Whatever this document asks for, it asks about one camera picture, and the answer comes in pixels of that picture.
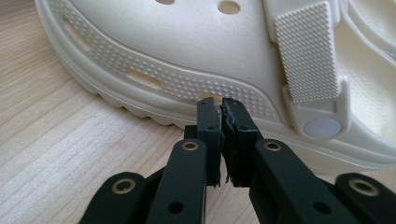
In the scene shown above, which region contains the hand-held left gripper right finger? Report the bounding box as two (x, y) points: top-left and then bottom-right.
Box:
(220, 97), (359, 224)

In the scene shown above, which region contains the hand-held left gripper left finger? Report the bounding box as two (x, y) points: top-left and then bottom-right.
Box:
(146, 96), (223, 224)

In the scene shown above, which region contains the cream clog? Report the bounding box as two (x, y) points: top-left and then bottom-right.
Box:
(34, 0), (396, 175)

